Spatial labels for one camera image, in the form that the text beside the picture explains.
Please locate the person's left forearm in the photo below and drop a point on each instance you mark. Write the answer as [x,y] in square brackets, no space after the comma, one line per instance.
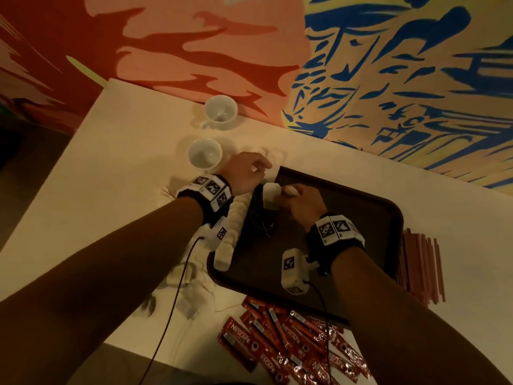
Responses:
[96,284]

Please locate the person's right forearm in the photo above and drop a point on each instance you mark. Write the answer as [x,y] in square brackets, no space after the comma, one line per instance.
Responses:
[417,316]

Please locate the pile of white tea bags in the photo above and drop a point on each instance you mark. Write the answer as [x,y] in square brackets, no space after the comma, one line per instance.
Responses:
[188,288]

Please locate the dark brown tray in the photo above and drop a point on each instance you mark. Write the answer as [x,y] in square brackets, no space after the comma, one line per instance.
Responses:
[361,228]

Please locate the person's left hand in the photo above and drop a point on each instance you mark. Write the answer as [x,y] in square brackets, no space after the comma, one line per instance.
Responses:
[244,173]

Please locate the small white cup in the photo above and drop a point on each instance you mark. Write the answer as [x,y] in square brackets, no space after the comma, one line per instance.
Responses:
[205,153]
[220,109]

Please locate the person's right hand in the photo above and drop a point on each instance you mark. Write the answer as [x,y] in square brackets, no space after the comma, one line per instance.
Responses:
[306,207]

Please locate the pile of red Nescafe sachets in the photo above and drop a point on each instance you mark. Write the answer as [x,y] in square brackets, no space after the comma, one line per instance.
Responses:
[296,349]

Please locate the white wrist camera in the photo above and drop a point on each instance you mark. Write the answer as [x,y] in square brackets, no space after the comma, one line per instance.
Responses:
[217,234]
[295,271]

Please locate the bunch of tea bags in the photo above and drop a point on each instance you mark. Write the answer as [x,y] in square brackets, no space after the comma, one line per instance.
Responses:
[272,195]

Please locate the black marker wristband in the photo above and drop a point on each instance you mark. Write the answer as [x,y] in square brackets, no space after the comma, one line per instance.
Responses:
[205,197]
[335,238]

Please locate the row of tea bags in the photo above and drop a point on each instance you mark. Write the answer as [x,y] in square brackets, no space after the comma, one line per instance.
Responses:
[232,228]

